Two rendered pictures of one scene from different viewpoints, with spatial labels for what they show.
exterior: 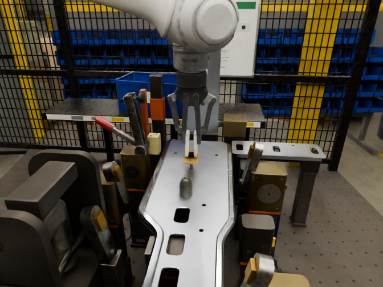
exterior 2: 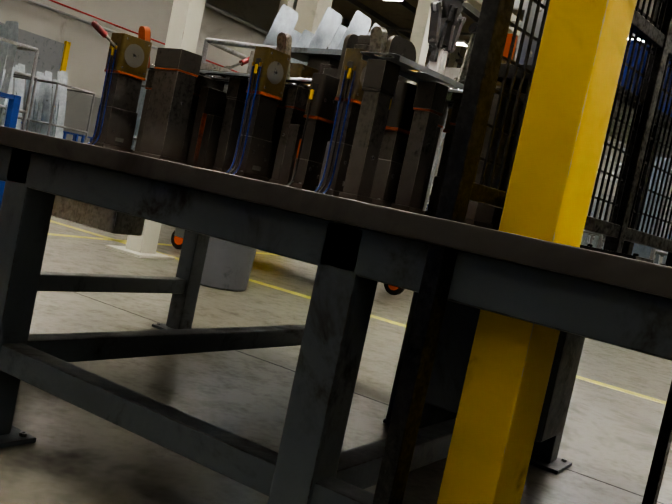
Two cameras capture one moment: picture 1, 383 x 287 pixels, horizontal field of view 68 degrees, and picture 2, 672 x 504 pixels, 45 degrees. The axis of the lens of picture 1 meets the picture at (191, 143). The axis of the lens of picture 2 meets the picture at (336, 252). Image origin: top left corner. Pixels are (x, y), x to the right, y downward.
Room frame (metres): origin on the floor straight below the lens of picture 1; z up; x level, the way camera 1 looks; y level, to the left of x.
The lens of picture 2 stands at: (1.76, -1.79, 0.70)
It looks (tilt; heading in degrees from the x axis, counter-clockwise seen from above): 4 degrees down; 125
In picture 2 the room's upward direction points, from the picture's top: 12 degrees clockwise
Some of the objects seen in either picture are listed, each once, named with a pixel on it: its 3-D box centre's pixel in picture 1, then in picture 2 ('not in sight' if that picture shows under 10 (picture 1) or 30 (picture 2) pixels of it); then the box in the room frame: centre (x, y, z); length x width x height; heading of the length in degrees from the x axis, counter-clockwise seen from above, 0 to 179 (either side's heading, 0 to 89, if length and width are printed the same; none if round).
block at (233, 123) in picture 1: (231, 160); (485, 143); (0.96, -0.16, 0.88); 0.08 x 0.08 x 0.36; 84
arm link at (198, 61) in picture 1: (191, 58); not in sight; (0.71, 0.00, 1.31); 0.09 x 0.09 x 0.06
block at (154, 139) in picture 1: (157, 184); not in sight; (0.80, 0.12, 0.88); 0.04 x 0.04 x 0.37; 84
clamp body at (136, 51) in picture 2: not in sight; (117, 93); (-0.37, -0.09, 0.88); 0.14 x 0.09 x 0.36; 84
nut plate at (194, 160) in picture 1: (191, 155); not in sight; (0.71, 0.00, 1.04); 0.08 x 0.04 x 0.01; 174
